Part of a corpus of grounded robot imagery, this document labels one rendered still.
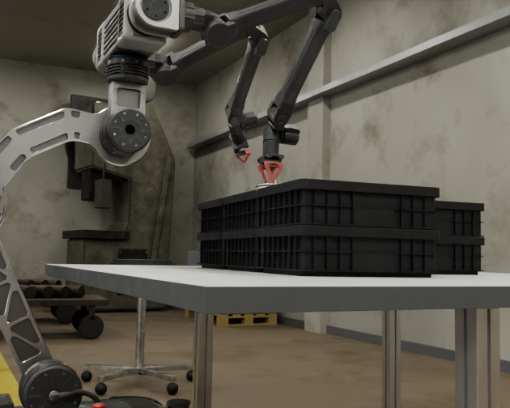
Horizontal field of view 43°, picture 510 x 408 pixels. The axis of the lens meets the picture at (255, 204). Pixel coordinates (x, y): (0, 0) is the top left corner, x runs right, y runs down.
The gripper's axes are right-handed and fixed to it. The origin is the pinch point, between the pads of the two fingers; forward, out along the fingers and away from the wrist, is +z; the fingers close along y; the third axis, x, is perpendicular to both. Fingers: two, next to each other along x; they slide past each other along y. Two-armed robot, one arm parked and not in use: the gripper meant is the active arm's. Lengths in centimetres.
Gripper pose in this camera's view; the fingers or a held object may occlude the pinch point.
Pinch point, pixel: (269, 182)
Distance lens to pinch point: 222.2
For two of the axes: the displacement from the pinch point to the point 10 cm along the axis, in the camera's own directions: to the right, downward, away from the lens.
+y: -3.2, 1.1, 9.4
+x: -9.5, -0.6, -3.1
